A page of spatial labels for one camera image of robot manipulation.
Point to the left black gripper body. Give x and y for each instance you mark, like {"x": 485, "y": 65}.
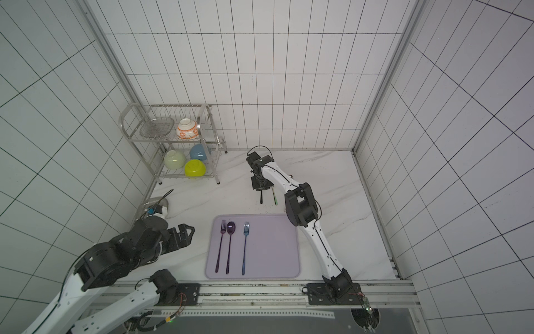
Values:
{"x": 172, "y": 243}

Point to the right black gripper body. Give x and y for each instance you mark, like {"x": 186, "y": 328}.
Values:
{"x": 261, "y": 186}

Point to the blue fork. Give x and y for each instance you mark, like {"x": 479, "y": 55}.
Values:
{"x": 246, "y": 232}

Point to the dark purple fork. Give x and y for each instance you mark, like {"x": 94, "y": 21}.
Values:
{"x": 223, "y": 231}

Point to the dark purple spoon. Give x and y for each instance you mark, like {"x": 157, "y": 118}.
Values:
{"x": 231, "y": 228}

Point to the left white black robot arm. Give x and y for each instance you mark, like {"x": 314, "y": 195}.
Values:
{"x": 156, "y": 302}

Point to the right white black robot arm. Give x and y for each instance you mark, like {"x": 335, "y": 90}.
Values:
{"x": 304, "y": 212}

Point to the grey glass plate on table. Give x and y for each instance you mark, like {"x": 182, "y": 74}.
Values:
{"x": 144, "y": 207}

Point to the lilac rectangular placemat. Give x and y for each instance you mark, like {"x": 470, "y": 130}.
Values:
{"x": 272, "y": 248}

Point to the lime green bowl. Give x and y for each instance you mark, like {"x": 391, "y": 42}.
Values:
{"x": 195, "y": 168}

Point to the blue bowl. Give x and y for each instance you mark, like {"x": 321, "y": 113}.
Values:
{"x": 198, "y": 152}

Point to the pale green bowl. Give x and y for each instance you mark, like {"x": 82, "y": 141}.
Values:
{"x": 174, "y": 160}

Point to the white orange patterned bowl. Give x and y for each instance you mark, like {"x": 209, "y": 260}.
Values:
{"x": 187, "y": 129}

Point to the steel two-tier dish rack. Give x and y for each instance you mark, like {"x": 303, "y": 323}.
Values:
{"x": 152, "y": 151}

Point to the clear glass plate in rack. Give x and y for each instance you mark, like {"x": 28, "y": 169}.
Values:
{"x": 157, "y": 128}

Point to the rainbow fork green handle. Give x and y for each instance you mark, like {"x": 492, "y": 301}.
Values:
{"x": 274, "y": 196}

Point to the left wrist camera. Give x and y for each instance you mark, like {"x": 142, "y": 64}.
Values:
{"x": 159, "y": 210}

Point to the aluminium mounting rail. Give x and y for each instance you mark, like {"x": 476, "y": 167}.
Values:
{"x": 294, "y": 298}

